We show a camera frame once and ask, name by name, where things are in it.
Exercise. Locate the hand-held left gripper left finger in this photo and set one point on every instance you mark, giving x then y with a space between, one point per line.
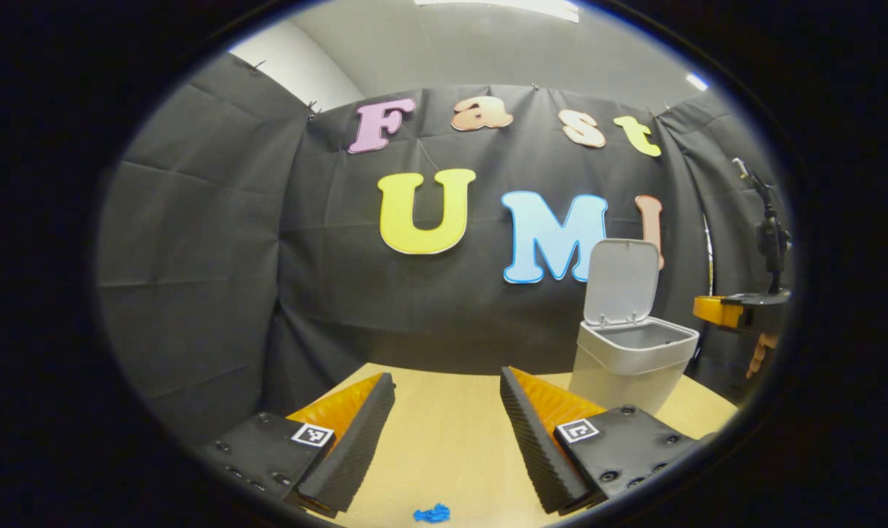
356 447

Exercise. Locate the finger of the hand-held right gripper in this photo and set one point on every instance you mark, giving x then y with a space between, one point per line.
711 309

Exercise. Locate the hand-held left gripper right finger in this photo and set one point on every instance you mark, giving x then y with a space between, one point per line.
539 447

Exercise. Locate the blue paper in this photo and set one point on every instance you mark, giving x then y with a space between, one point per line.
431 514

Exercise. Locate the grey desktop garbage bin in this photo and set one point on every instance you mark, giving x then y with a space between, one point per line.
619 367

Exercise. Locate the wooden desktop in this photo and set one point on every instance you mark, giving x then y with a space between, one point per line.
451 440

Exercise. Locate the black backdrop cloth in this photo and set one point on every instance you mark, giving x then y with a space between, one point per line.
231 257

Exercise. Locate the small ceiling light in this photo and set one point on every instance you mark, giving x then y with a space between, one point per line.
696 81

